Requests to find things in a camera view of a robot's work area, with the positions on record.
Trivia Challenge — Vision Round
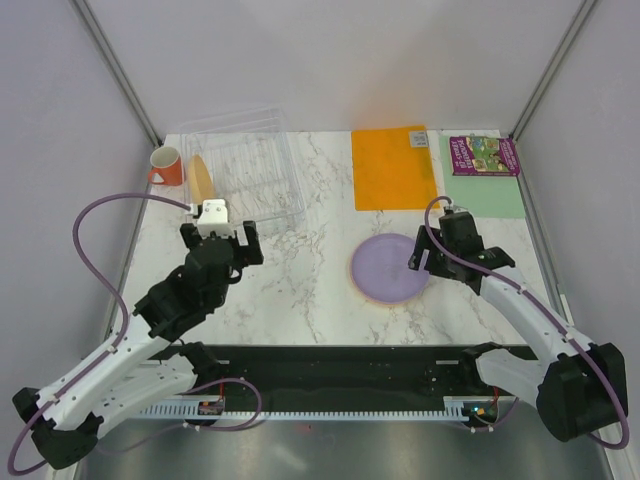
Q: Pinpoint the clear wire dish rack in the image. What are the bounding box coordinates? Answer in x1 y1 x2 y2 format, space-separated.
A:
178 107 305 237

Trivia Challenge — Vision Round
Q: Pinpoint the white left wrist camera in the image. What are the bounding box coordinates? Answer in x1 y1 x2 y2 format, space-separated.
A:
191 199 234 238

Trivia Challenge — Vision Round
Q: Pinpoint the pink plate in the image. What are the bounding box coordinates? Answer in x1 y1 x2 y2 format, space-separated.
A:
348 258 402 305

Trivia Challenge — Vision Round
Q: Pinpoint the white cable duct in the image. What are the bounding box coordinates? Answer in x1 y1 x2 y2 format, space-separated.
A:
133 397 497 422

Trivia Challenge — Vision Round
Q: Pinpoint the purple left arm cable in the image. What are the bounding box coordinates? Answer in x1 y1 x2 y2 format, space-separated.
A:
7 193 199 476

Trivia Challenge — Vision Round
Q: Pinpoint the yellow plate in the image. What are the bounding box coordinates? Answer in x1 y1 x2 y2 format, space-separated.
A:
187 155 216 205

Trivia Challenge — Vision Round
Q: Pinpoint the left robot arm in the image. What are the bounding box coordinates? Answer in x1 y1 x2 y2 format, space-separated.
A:
12 221 264 470

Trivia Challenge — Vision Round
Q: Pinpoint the orange white mug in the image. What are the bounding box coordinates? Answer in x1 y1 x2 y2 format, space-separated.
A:
147 146 184 187

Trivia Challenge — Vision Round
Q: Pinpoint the purple book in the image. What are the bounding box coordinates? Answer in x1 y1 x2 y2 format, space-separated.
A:
448 135 521 177

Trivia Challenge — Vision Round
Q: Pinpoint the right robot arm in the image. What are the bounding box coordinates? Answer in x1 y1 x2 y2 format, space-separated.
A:
408 206 631 450

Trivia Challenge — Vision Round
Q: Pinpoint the small white label card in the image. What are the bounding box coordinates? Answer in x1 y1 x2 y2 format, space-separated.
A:
409 130 429 148

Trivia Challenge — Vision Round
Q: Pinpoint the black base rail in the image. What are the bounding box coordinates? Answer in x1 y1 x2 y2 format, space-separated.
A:
149 343 531 414

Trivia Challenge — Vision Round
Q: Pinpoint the green cutting mat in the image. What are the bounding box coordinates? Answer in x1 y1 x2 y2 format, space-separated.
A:
439 134 525 219

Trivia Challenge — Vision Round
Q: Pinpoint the purple plate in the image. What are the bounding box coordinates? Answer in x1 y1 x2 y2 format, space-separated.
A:
351 233 430 304

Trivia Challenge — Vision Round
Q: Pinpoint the orange cutting mat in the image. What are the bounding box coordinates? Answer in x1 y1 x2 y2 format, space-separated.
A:
351 125 438 211

